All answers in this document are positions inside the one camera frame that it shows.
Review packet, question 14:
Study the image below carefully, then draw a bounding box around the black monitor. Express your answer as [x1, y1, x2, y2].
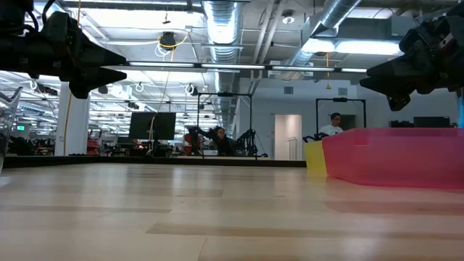
[128, 111, 177, 141]
[413, 115, 452, 128]

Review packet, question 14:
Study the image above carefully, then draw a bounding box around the white door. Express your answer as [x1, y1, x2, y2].
[273, 114, 303, 161]

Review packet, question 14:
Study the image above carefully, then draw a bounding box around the silver ventilation duct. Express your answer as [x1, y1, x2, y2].
[202, 0, 243, 136]

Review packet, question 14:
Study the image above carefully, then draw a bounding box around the standing person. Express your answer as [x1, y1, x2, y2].
[318, 112, 344, 137]

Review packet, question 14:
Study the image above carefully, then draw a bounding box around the red translucent plastic bin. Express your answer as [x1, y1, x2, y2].
[321, 126, 464, 191]

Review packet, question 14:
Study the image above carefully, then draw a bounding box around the black ceiling cable reel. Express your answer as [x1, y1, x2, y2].
[159, 31, 178, 50]

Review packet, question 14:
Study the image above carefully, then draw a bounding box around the clear plastic bin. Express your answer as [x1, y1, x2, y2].
[0, 86, 24, 174]

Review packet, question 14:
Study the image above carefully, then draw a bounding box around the white pillar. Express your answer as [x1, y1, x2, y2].
[54, 81, 92, 157]

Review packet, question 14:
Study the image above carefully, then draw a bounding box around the red machine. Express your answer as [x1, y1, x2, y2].
[182, 130, 197, 156]

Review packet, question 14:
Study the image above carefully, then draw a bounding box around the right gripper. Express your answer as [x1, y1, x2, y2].
[359, 2, 464, 98]

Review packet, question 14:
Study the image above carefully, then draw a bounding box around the seated person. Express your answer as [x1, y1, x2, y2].
[213, 126, 237, 157]

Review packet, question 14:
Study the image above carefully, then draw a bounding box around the hanging yellow cable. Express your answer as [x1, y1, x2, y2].
[62, 90, 74, 157]

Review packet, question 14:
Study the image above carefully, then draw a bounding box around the yellow translucent plastic bin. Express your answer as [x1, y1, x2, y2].
[304, 140, 329, 178]

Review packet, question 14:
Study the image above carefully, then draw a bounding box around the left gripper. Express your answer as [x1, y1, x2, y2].
[0, 10, 128, 100]

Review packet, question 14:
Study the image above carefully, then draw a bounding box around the black gantry frame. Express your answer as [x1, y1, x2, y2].
[196, 92, 254, 157]
[315, 96, 368, 141]

